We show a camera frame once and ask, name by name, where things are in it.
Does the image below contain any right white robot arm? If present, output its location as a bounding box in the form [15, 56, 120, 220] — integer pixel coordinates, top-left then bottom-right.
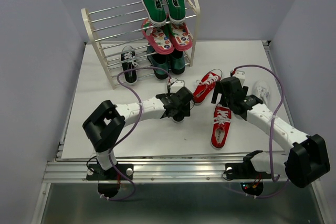
[212, 77, 330, 188]

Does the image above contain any aluminium table frame rail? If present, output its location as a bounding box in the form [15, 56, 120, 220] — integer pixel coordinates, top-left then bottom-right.
[44, 40, 294, 184]

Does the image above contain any green sneaker left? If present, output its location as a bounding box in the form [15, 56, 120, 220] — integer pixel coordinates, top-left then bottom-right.
[141, 0, 166, 27]

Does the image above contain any red canvas sneaker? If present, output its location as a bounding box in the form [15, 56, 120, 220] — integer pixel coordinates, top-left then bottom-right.
[193, 68, 223, 105]
[211, 104, 232, 149]

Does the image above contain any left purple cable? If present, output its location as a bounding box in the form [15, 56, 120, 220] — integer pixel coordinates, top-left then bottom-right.
[99, 68, 174, 201]

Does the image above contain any cream metal shoe shelf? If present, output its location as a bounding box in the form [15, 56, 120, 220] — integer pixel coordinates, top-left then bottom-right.
[81, 0, 201, 89]

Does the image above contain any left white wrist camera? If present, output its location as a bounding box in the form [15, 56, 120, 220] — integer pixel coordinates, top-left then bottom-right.
[167, 78, 185, 93]

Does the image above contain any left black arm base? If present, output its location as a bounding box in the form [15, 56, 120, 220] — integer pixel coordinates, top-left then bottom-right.
[86, 156, 136, 201]

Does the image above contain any red canvas sneaker near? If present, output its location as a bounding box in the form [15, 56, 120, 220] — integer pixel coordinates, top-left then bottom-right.
[211, 104, 232, 149]

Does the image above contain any teal suede shoe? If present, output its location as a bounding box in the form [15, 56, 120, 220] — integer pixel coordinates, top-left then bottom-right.
[146, 46, 169, 80]
[170, 49, 185, 74]

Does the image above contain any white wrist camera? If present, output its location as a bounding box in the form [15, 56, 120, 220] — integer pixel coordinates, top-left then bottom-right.
[167, 78, 185, 93]
[230, 69, 246, 86]

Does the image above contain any black canvas sneaker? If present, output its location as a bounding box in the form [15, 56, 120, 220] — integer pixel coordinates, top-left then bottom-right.
[120, 46, 139, 84]
[172, 115, 184, 123]

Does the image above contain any red canvas sneaker far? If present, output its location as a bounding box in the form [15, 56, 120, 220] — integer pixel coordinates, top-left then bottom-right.
[193, 68, 223, 105]

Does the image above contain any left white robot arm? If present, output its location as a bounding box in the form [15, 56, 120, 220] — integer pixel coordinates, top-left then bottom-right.
[82, 87, 194, 179]

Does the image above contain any teal suede shoe right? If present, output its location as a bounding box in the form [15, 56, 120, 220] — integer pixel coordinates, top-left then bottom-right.
[170, 49, 185, 74]

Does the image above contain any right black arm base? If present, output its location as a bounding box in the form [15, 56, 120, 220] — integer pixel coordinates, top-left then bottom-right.
[222, 150, 271, 198]

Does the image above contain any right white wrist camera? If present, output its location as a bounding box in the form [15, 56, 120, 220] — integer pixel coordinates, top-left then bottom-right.
[230, 69, 246, 86]

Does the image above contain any pink patterned slipper left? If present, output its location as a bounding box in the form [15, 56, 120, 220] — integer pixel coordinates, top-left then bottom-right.
[141, 18, 174, 55]

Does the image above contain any teal suede shoe left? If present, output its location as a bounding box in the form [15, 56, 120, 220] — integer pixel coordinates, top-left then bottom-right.
[146, 46, 169, 80]

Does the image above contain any pink patterned slipper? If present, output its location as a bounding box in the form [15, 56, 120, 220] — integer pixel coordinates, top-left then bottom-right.
[168, 23, 193, 51]
[141, 18, 174, 55]

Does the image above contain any pink patterned slipper right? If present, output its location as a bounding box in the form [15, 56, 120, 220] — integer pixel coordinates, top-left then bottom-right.
[168, 23, 193, 51]

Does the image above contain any green sneaker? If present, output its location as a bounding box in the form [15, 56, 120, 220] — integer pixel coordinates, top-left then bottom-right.
[141, 0, 166, 27]
[165, 0, 186, 24]

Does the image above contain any green sneaker right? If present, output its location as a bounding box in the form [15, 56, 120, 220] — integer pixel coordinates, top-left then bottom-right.
[165, 0, 186, 24]

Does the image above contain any white fashion sneaker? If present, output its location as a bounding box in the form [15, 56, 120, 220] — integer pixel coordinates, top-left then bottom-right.
[252, 80, 270, 105]

